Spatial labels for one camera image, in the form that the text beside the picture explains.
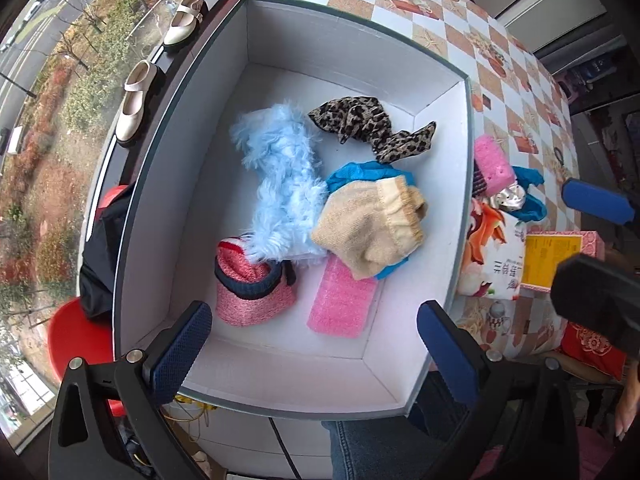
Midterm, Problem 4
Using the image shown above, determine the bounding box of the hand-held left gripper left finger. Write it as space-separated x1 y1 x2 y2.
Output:
47 300 214 480

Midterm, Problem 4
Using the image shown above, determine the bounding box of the leopard print sock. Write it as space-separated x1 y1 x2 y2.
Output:
307 95 438 165

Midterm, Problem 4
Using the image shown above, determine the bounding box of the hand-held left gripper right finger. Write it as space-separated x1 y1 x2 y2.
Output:
417 300 582 480

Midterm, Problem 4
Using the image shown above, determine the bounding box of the flower print tissue packet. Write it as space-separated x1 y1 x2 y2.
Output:
457 199 529 301

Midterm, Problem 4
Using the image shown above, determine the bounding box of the cream strap shoe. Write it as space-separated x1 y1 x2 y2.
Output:
162 0 210 53
115 59 160 147

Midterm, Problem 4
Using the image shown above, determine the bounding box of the pink fuzzy sock on table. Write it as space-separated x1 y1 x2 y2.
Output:
473 135 516 196

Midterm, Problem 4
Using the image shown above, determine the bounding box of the silver shiny cloth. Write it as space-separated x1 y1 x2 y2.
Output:
487 184 527 211

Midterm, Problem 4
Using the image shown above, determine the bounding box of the black cloth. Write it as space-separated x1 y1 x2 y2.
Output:
79 185 137 321

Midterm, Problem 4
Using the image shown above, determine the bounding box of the beige knitted sock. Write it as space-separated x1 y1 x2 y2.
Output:
311 176 430 281

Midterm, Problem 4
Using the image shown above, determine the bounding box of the person's leg in jeans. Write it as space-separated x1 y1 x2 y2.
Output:
320 370 502 480

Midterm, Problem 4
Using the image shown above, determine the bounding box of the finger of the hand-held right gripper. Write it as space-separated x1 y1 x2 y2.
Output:
550 254 640 357
561 177 640 234

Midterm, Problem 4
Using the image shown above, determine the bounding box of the fluffy light blue sock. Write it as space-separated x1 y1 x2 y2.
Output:
230 104 331 264

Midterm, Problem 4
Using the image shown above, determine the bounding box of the wooden chair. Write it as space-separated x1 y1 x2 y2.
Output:
537 350 631 480

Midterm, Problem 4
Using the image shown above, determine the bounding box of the black cable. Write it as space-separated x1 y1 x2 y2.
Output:
269 417 304 480

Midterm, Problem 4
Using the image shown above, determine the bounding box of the pink and navy knitted sock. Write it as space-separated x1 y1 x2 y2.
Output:
214 235 299 327

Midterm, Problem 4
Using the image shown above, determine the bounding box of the yellow cable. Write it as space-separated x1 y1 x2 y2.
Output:
162 394 219 444

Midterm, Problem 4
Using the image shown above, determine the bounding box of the pink fuzzy sock in box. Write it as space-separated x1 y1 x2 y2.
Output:
306 255 379 340

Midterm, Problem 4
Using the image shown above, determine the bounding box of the pink box yellow label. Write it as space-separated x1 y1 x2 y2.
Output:
519 230 607 295

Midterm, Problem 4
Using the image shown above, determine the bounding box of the blue sock on table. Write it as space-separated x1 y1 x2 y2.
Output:
510 165 549 222

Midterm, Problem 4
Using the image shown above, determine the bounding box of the person's pink garment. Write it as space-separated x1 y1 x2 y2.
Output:
470 425 617 480

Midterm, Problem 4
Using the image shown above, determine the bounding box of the red plastic chair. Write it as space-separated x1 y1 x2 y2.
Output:
47 185 131 418

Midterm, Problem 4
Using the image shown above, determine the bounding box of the large white cardboard box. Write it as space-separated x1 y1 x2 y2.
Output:
112 0 476 421

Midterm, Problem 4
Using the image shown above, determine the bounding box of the person's right hand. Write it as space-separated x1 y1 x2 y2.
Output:
614 360 640 442

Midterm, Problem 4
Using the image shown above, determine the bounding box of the red patterned cushion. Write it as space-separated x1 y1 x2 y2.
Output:
559 320 629 381

